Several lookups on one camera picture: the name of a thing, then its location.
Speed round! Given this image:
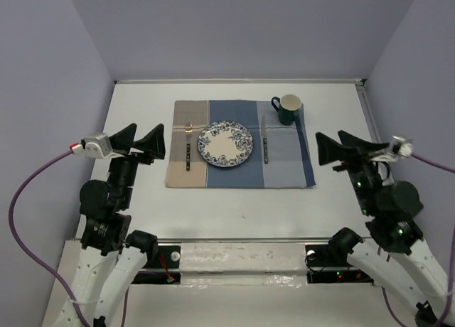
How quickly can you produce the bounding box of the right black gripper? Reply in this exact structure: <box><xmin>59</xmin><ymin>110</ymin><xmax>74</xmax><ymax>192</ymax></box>
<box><xmin>314</xmin><ymin>129</ymin><xmax>387</xmax><ymax>213</ymax></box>

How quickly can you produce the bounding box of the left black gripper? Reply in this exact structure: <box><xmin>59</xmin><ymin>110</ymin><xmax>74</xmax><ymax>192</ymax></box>
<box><xmin>107</xmin><ymin>122</ymin><xmax>166</xmax><ymax>207</ymax></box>

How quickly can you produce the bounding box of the metal fork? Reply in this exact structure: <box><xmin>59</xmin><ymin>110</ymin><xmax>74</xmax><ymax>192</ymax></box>
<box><xmin>185</xmin><ymin>122</ymin><xmax>193</xmax><ymax>172</ymax></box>

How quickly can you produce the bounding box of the green mug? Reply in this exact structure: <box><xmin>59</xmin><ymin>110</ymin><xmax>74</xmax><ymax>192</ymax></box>
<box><xmin>271</xmin><ymin>95</ymin><xmax>302</xmax><ymax>126</ymax></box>

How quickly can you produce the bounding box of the blue and beige cloth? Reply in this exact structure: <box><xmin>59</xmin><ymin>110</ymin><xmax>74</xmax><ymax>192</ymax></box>
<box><xmin>166</xmin><ymin>100</ymin><xmax>316</xmax><ymax>189</ymax></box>

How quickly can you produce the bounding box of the metal knife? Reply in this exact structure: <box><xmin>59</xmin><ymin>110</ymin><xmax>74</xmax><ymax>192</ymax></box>
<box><xmin>261</xmin><ymin>115</ymin><xmax>269</xmax><ymax>165</ymax></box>

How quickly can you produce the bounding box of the blue floral plate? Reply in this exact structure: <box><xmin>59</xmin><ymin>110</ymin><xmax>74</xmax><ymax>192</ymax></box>
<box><xmin>197</xmin><ymin>120</ymin><xmax>254</xmax><ymax>168</ymax></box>

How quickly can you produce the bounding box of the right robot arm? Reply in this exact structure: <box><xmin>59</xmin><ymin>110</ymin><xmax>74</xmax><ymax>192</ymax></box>
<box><xmin>314</xmin><ymin>130</ymin><xmax>454</xmax><ymax>326</ymax></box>

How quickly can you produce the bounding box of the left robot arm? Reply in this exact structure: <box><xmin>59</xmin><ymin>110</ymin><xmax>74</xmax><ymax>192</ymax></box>
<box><xmin>54</xmin><ymin>124</ymin><xmax>166</xmax><ymax>326</ymax></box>

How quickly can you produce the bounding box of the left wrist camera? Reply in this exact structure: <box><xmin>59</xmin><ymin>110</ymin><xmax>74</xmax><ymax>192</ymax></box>
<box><xmin>70</xmin><ymin>133</ymin><xmax>122</xmax><ymax>159</ymax></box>

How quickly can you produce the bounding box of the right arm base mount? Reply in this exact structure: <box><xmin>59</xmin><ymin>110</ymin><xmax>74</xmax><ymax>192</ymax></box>
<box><xmin>304</xmin><ymin>244</ymin><xmax>373</xmax><ymax>284</ymax></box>

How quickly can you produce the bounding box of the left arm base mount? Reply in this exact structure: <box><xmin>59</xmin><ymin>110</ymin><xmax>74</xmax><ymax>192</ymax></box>
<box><xmin>111</xmin><ymin>240</ymin><xmax>177</xmax><ymax>284</ymax></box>

